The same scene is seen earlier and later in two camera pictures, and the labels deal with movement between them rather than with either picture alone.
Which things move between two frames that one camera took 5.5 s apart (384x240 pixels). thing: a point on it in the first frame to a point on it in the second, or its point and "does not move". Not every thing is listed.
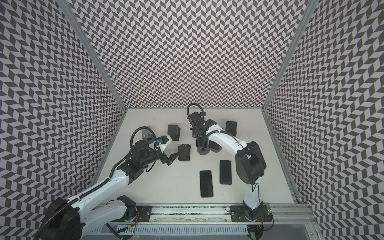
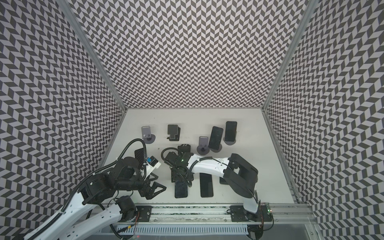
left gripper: x=165 y=160 to x=150 y=195
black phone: x=200 y=142 to x=181 y=189
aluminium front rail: x=218 y=215 does not move
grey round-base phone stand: x=147 y=135 does not move
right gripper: x=201 y=144 to x=178 y=174
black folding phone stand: x=184 y=150 does not move
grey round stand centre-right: x=216 y=150 does not move
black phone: x=206 y=184 does not move
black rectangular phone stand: x=174 y=131 does not move
